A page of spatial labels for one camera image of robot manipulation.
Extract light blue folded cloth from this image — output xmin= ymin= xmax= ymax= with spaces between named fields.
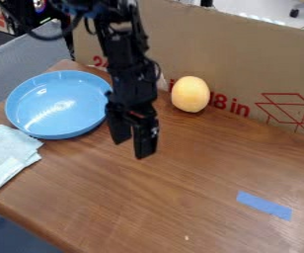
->
xmin=0 ymin=125 xmax=43 ymax=188

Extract brown cardboard box wall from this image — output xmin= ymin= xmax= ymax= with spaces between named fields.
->
xmin=68 ymin=0 xmax=304 ymax=140

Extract black computer tower with lights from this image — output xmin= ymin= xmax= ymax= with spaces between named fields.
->
xmin=0 ymin=0 xmax=75 ymax=61

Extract grey fabric panel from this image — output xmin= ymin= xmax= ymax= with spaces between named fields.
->
xmin=0 ymin=35 xmax=70 ymax=102

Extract blue tape strip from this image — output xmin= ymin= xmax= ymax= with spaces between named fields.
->
xmin=237 ymin=192 xmax=291 ymax=220

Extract yellow round fruit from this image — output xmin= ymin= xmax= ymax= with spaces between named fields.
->
xmin=170 ymin=76 xmax=210 ymax=113

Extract light blue plate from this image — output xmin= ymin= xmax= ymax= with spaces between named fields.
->
xmin=4 ymin=70 xmax=111 ymax=139

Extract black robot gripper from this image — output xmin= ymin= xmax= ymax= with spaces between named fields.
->
xmin=98 ymin=21 xmax=159 ymax=159

